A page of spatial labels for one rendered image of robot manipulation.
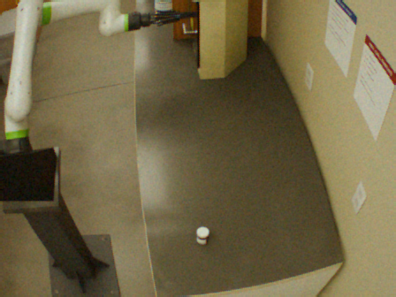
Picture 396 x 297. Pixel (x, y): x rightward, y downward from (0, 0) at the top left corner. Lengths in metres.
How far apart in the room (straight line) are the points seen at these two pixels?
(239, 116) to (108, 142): 1.41
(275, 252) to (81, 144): 1.97
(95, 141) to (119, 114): 0.31
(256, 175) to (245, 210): 0.16
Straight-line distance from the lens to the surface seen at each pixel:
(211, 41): 1.87
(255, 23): 2.31
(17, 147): 1.58
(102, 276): 2.47
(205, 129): 1.78
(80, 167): 2.96
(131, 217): 2.66
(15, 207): 1.71
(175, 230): 1.51
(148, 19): 1.77
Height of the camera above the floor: 2.24
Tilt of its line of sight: 49 degrees down
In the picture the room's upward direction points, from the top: straight up
